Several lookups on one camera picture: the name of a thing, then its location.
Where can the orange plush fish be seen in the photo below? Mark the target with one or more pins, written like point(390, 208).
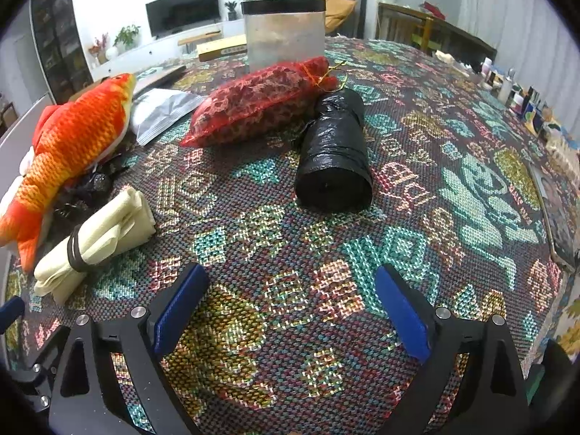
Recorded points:
point(72, 145)

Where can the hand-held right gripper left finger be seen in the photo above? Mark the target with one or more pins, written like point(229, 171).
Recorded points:
point(181, 308)

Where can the yellow cardboard box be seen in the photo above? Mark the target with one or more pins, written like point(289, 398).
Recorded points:
point(222, 47)

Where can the black fuzzy bundle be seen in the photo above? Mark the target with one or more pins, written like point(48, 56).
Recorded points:
point(93, 185)

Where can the red cloth item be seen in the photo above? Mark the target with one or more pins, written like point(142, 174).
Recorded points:
point(432, 10)

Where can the small wooden stool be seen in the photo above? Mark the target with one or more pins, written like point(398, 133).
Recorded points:
point(199, 38)

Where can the leafy green potted plant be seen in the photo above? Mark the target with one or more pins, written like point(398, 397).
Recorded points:
point(127, 36)

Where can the clear plastic jar black lid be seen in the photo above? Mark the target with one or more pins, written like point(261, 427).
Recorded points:
point(283, 31)

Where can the dark wooden chair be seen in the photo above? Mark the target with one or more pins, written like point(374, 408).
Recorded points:
point(453, 36)

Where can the white crumpled tissue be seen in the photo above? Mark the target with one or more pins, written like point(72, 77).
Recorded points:
point(448, 59)

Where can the orange bean bag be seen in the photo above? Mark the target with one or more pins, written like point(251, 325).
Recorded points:
point(340, 11)

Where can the colourful patterned tablecloth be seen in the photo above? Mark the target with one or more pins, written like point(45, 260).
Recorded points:
point(290, 244)

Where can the red mesh bag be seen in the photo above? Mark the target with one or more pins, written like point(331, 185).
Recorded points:
point(253, 99)

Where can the red flower bouquet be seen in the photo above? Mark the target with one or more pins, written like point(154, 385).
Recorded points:
point(98, 45)

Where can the framed picture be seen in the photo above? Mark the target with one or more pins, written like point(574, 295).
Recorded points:
point(555, 217)

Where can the black garbage bag roll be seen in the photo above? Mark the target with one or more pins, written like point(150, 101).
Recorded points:
point(333, 158)

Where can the white television console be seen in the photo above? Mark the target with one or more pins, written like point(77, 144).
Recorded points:
point(149, 54)

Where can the row of small bottles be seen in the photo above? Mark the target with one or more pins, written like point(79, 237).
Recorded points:
point(525, 99)

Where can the flat red-brown packet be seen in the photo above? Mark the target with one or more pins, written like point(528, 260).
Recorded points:
point(158, 77)

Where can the small green potted plant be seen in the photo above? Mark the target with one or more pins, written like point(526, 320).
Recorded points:
point(231, 9)

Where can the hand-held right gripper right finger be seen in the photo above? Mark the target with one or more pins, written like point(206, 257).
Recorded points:
point(401, 312)

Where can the white round vase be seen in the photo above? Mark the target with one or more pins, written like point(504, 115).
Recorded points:
point(112, 52)

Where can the black flat television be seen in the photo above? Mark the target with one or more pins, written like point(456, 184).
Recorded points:
point(183, 9)

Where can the black display cabinet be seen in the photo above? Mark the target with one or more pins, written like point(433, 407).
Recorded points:
point(59, 36)

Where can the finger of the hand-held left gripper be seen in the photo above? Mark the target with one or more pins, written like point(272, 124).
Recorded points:
point(11, 310)

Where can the silver foil packet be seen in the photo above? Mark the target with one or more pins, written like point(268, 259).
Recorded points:
point(163, 111)

